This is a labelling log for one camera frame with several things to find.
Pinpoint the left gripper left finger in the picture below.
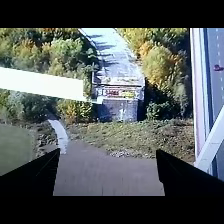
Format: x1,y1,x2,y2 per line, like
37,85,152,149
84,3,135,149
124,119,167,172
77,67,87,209
0,148,61,197

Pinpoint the silver frame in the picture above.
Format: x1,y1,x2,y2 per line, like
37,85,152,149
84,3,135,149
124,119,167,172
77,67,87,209
189,27,224,174

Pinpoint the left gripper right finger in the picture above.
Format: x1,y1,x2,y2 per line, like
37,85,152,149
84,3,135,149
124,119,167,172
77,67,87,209
155,148,224,197

